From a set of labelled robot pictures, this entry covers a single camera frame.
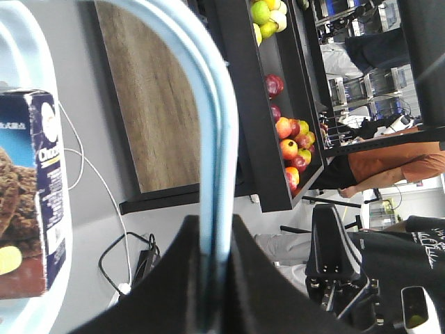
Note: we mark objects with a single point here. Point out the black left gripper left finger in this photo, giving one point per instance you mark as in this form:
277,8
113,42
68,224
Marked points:
165,300

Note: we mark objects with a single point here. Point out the blue Danisa cookie box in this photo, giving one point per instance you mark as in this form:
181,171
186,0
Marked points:
33,205

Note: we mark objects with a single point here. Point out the person in orange shirt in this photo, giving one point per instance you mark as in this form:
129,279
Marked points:
381,167

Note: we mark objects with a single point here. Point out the light blue plastic basket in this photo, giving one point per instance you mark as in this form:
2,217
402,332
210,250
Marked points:
29,64

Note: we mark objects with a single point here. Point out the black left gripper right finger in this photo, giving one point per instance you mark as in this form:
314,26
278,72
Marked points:
261,300

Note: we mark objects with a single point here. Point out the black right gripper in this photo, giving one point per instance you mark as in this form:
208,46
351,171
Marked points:
356,303

